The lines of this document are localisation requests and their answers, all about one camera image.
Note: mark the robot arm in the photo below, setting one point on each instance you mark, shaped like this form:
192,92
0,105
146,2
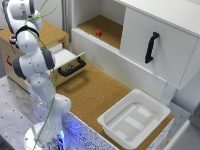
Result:
36,63

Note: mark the white cabinet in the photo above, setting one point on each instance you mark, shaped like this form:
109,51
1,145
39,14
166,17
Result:
110,61

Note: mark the wooden drawer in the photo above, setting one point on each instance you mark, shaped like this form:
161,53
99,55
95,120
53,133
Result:
66,53

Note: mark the pink block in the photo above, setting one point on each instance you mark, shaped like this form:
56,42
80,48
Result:
98,33

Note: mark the white plastic box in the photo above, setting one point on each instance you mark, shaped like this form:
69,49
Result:
133,123

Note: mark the wooden drawer box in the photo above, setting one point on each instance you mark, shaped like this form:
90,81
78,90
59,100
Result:
51,30

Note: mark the white sliding door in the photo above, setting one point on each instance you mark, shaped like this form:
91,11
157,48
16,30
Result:
166,56

